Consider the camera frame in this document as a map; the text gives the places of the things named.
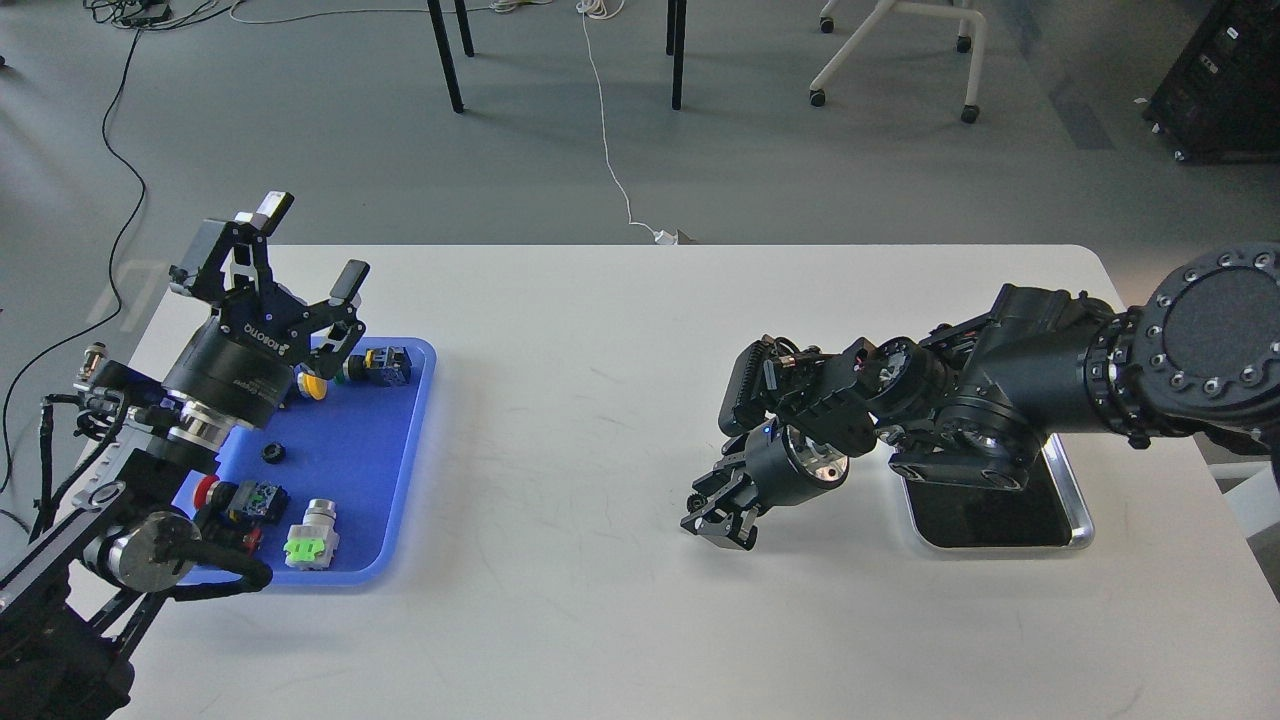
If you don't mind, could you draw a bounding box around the black table leg left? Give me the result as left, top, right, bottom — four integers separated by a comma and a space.
426, 0, 474, 114

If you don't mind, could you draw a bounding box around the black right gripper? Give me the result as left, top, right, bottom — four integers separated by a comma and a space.
680, 424, 849, 551

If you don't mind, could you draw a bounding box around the white floor cable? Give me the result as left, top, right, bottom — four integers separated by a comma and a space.
575, 0, 681, 243

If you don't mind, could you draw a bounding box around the black table leg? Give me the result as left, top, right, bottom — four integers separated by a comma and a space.
666, 0, 689, 111
426, 0, 474, 114

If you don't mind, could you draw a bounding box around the green push button switch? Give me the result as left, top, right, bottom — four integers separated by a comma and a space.
335, 346, 412, 387

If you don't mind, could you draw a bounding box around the blue plastic tray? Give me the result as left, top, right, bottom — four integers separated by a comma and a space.
218, 337, 436, 591

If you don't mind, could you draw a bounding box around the silver metal tray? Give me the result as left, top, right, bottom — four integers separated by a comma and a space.
902, 433, 1096, 557

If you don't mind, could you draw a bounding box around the black equipment case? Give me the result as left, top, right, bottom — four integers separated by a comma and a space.
1143, 1, 1279, 164

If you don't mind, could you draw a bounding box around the white chair base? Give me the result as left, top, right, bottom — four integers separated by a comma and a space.
809, 0, 989, 124

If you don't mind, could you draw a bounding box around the black floor cable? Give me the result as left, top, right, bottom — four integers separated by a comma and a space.
0, 0, 221, 501

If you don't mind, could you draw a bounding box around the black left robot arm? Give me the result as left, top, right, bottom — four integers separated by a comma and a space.
1, 191, 369, 719

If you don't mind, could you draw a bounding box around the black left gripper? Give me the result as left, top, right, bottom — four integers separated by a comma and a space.
163, 191, 370, 427

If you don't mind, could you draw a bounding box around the yellow push button switch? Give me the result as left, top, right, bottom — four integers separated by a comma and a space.
282, 366, 329, 405

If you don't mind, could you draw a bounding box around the red push button switch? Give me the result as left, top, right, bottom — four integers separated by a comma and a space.
192, 475, 291, 556

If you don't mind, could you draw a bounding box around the green silver push button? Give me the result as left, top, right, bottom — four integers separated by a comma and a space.
282, 498, 340, 571

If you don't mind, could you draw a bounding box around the black table leg right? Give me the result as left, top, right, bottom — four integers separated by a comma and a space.
666, 0, 689, 111

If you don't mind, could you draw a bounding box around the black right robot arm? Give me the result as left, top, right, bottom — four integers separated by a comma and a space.
680, 242, 1279, 550

